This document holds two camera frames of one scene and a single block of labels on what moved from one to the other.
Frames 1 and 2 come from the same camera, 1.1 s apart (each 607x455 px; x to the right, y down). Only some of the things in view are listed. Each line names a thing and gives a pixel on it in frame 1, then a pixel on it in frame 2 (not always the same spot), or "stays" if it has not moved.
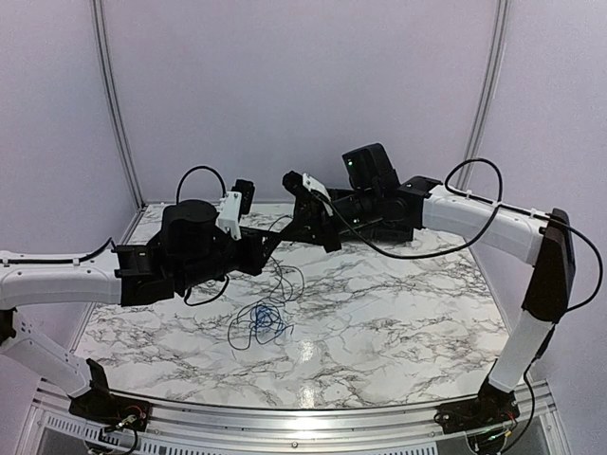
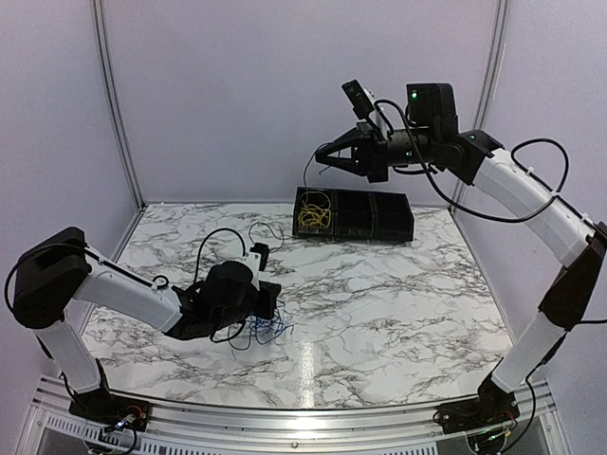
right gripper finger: (302, 224) → (345, 141)
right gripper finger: (327, 235) → (349, 164)
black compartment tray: (367, 213) stays
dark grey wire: (278, 219) → (304, 187)
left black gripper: (254, 259) → (270, 291)
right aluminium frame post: (483, 95) stays
